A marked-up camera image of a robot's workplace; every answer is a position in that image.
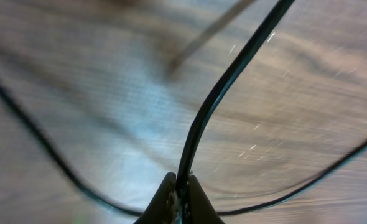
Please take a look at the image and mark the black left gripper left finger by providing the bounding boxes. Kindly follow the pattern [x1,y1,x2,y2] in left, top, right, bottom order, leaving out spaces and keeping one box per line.
[134,172,177,224]

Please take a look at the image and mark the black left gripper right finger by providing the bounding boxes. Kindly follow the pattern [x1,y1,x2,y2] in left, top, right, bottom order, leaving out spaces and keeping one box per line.
[188,175,225,224]

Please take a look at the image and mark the black USB cable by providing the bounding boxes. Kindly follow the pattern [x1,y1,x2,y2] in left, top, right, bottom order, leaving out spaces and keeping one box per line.
[0,0,367,218]

